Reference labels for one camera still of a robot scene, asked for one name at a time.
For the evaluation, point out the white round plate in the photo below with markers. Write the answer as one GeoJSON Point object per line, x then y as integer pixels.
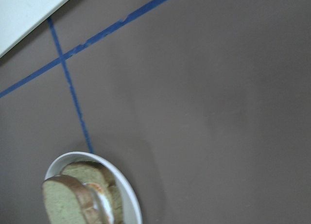
{"type": "Point", "coordinates": [131, 208]}

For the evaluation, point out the bread slice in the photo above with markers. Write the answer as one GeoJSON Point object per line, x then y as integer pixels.
{"type": "Point", "coordinates": [96, 174]}
{"type": "Point", "coordinates": [67, 201]}

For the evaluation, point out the cream bear tray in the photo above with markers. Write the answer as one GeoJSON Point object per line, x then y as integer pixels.
{"type": "Point", "coordinates": [19, 17]}

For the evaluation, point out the bread slice on plate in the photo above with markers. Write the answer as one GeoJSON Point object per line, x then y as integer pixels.
{"type": "Point", "coordinates": [96, 174]}

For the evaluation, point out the fried egg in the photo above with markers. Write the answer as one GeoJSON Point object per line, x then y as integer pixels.
{"type": "Point", "coordinates": [101, 203]}

